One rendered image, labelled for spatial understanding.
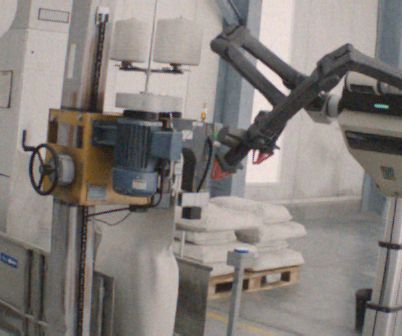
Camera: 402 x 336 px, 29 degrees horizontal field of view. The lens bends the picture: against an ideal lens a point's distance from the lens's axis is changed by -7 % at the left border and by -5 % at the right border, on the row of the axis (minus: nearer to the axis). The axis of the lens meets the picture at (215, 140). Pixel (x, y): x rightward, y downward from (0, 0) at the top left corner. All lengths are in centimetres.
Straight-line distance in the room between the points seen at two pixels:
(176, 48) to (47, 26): 409
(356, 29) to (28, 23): 568
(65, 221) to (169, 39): 72
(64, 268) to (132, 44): 84
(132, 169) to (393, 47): 912
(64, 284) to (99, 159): 47
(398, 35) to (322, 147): 209
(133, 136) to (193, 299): 103
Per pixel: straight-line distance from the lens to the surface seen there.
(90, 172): 280
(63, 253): 288
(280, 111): 266
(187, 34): 278
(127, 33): 298
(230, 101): 901
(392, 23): 1165
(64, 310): 292
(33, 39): 671
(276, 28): 976
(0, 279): 374
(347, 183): 1127
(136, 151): 268
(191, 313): 351
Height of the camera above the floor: 143
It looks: 3 degrees down
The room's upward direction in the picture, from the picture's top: 6 degrees clockwise
